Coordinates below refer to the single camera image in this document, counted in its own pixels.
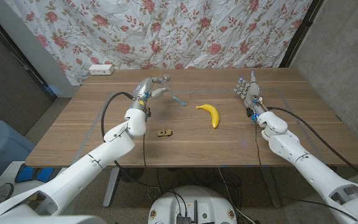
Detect yellow banana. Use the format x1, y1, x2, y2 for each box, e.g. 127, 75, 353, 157
196, 103, 220, 129

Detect floral rose backdrop cloth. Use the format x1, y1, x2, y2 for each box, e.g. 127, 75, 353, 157
4, 0, 313, 86

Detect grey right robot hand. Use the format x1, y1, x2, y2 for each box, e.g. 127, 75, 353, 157
233, 70, 263, 108

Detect tangled black floor cables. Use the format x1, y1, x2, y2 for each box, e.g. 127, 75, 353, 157
157, 167, 244, 203

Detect white floor cable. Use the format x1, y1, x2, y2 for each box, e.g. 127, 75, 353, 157
218, 167, 256, 224

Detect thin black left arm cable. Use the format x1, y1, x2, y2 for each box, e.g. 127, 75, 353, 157
142, 133, 147, 169

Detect white platform with blue pads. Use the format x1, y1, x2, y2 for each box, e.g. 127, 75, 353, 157
0, 161, 58, 200

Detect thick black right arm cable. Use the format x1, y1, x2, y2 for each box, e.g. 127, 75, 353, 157
267, 106, 358, 187

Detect black backdrop stand pole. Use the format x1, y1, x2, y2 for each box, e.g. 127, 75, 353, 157
278, 0, 324, 68

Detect white power strip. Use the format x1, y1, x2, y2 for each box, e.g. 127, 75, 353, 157
88, 63, 115, 76

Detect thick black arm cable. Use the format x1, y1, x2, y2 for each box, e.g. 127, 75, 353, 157
100, 91, 163, 195
267, 106, 358, 187

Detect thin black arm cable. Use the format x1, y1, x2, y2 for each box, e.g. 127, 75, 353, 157
254, 119, 358, 222
142, 133, 147, 169

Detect grey sneaker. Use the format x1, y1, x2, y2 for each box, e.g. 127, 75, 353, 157
0, 182, 14, 205

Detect black round floor fan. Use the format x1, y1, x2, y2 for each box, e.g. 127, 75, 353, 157
118, 167, 145, 183

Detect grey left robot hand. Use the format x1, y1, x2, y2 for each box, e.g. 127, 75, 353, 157
132, 77, 171, 103

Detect blue plastic bin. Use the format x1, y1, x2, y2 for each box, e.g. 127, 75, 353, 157
0, 120, 36, 181

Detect light blue plastic strip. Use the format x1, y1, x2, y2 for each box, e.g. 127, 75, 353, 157
172, 96, 187, 107

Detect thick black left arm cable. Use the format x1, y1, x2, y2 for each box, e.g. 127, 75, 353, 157
100, 91, 163, 195

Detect white robot torso base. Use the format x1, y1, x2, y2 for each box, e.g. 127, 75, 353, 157
147, 185, 238, 224

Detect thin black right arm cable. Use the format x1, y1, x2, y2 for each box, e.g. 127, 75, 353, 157
254, 119, 358, 222

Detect white table leg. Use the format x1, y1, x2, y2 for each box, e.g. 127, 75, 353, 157
103, 167, 121, 208
261, 166, 282, 208

